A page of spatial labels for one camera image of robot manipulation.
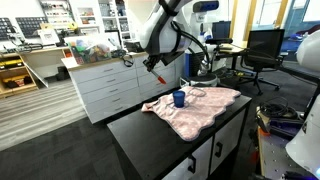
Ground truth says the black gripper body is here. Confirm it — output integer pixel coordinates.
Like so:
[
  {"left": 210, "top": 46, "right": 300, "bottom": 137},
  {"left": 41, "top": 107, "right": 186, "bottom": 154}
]
[{"left": 146, "top": 54, "right": 166, "bottom": 69}]

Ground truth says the red capped Sharpie marker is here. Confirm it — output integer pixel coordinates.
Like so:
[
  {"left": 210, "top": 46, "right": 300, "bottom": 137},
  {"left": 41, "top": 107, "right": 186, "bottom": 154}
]
[{"left": 150, "top": 70, "right": 166, "bottom": 84}]

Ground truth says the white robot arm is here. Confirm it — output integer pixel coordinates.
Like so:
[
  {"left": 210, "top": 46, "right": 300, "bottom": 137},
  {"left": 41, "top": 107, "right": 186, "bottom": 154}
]
[{"left": 139, "top": 0, "right": 211, "bottom": 84}]

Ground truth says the dark blue plastic cup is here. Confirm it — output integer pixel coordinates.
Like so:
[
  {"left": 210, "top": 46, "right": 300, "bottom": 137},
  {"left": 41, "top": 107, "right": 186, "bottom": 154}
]
[{"left": 173, "top": 91, "right": 185, "bottom": 108}]

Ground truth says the white drawer cabinet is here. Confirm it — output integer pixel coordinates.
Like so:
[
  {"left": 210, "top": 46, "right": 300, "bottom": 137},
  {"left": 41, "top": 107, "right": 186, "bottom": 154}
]
[{"left": 62, "top": 53, "right": 184, "bottom": 124}]

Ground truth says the pink polka dot cloth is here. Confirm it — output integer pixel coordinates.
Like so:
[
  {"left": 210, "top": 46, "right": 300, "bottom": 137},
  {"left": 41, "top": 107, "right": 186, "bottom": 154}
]
[{"left": 141, "top": 86, "right": 241, "bottom": 141}]

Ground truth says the clear plastic toy bin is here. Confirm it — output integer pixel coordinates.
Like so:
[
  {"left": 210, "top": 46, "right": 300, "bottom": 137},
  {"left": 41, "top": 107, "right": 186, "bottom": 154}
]
[{"left": 64, "top": 35, "right": 113, "bottom": 65}]

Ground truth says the computer monitor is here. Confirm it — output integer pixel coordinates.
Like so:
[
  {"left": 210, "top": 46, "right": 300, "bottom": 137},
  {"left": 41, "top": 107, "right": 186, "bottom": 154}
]
[{"left": 212, "top": 21, "right": 231, "bottom": 38}]

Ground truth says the black table cabinet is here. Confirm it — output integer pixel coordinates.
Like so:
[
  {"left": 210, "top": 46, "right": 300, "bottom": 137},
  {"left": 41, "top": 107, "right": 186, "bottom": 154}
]
[{"left": 108, "top": 95, "right": 251, "bottom": 180}]

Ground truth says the black office chair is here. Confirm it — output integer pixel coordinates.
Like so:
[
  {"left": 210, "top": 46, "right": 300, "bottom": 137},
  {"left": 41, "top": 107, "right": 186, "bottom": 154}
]
[{"left": 239, "top": 29, "right": 285, "bottom": 95}]

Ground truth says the wooden shelf unit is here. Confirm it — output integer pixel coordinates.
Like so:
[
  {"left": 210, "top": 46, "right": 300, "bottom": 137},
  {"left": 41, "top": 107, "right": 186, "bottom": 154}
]
[{"left": 0, "top": 54, "right": 38, "bottom": 98}]

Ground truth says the black cable bundle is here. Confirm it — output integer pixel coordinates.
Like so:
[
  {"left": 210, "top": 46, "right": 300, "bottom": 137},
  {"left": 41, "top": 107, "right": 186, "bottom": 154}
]
[{"left": 258, "top": 96, "right": 299, "bottom": 120}]

